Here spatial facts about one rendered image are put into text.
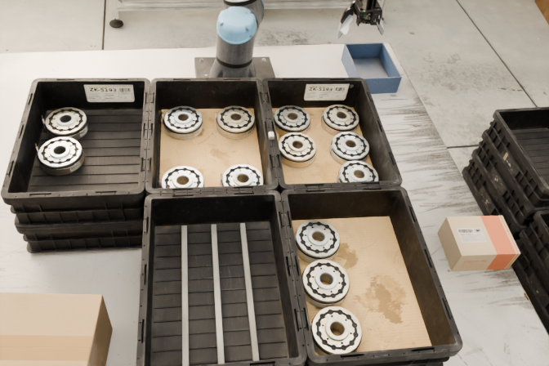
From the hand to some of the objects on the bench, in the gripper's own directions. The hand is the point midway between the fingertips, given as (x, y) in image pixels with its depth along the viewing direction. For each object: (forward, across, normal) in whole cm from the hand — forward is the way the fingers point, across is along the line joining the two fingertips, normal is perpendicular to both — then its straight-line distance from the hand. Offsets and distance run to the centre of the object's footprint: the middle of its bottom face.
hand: (359, 35), depth 175 cm
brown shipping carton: (+9, -95, -95) cm, 135 cm away
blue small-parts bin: (+18, +6, 0) cm, 19 cm away
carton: (+19, +14, -74) cm, 78 cm away
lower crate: (+10, -84, -46) cm, 96 cm away
